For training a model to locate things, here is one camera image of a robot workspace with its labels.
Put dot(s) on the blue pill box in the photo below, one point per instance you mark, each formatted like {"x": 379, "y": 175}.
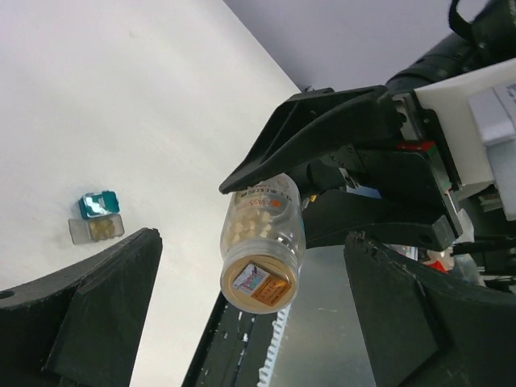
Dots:
{"x": 95, "y": 205}

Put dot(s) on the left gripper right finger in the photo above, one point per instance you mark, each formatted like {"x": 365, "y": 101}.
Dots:
{"x": 422, "y": 327}

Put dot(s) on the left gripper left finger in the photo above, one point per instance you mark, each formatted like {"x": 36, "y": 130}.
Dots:
{"x": 81, "y": 325}

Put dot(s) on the clear pill bottle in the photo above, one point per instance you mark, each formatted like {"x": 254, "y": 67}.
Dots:
{"x": 271, "y": 210}

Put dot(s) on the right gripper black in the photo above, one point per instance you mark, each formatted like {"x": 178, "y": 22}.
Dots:
{"x": 354, "y": 137}

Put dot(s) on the orange bottle cap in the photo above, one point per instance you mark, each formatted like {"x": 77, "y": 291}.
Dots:
{"x": 260, "y": 276}

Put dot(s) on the grey pill box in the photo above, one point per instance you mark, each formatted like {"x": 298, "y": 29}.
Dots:
{"x": 95, "y": 229}

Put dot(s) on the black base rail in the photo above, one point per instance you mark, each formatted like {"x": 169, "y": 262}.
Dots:
{"x": 233, "y": 349}

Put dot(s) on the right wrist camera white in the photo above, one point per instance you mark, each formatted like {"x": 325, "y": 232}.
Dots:
{"x": 476, "y": 112}

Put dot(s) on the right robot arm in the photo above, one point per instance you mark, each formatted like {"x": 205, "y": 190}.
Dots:
{"x": 487, "y": 40}

